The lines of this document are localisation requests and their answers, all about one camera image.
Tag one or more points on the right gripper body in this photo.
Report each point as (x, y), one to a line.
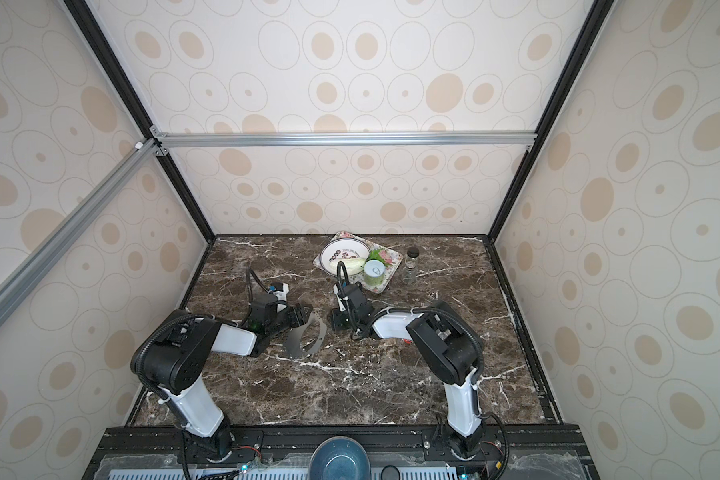
(341, 320)

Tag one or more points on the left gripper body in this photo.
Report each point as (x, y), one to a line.
(285, 322)

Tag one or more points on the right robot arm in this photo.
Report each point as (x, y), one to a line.
(451, 349)

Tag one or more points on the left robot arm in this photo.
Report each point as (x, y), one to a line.
(171, 361)

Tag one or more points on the pale cabbage piece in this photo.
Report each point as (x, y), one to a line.
(353, 266)

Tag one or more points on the green tin can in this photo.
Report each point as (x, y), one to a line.
(374, 273)

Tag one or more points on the green leaf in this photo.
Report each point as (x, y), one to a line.
(376, 255)

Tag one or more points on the white plate with rim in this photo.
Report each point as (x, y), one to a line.
(341, 248)

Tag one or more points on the empty glass shaker silver lid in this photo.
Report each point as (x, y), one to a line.
(409, 275)

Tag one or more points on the herb jar black lid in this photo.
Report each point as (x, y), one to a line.
(411, 263)

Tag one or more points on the blue bowl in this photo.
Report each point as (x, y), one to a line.
(339, 458)

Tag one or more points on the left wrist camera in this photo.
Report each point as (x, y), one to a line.
(280, 290)

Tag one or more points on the horizontal aluminium rail back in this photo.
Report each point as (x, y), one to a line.
(346, 139)

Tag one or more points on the diagonal aluminium rail left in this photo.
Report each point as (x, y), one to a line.
(15, 289)

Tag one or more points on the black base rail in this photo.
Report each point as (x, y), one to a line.
(395, 452)

